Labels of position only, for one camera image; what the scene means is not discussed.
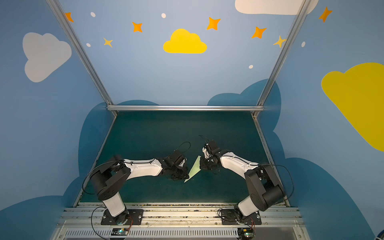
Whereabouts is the light green paper sheet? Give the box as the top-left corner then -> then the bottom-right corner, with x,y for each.
184,156 -> 201,183

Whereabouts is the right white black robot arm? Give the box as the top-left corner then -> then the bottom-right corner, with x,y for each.
200,149 -> 286,225

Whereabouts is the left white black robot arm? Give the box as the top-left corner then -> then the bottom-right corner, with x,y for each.
90,151 -> 189,226

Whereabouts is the right green circuit board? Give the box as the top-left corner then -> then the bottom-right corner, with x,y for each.
237,228 -> 255,240

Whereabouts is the green circuit board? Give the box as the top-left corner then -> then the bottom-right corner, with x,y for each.
111,228 -> 130,236
237,228 -> 255,240

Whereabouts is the left green circuit board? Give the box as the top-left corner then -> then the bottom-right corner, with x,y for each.
111,228 -> 130,236

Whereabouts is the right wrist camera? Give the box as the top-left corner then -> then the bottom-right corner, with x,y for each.
202,141 -> 221,158

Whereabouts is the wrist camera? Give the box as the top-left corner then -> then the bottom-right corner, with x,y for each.
167,150 -> 185,167
202,141 -> 221,158

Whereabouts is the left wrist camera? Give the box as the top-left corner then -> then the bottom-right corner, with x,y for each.
167,150 -> 185,167

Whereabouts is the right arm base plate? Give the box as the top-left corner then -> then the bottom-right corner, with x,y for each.
217,209 -> 262,226

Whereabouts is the right side floor rail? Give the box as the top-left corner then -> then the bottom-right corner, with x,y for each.
254,113 -> 295,207

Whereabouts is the floor rail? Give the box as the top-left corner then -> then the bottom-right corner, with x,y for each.
254,113 -> 295,207
73,116 -> 117,208

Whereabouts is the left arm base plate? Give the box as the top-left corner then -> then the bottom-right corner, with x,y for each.
101,209 -> 144,226

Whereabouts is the aluminium right corner post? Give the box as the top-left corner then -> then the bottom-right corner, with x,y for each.
252,0 -> 313,120

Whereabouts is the aluminium corner post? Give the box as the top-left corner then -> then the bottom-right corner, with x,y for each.
46,0 -> 114,107
252,0 -> 313,120

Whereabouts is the left side floor rail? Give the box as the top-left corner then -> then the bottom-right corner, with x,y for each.
73,116 -> 117,208

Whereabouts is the aluminium back frame rail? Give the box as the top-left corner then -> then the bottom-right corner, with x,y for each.
107,105 -> 264,112

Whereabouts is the aluminium front rail platform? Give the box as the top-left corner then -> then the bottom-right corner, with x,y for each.
52,203 -> 310,240

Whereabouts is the aluminium left corner post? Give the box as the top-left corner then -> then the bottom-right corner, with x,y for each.
46,0 -> 114,107

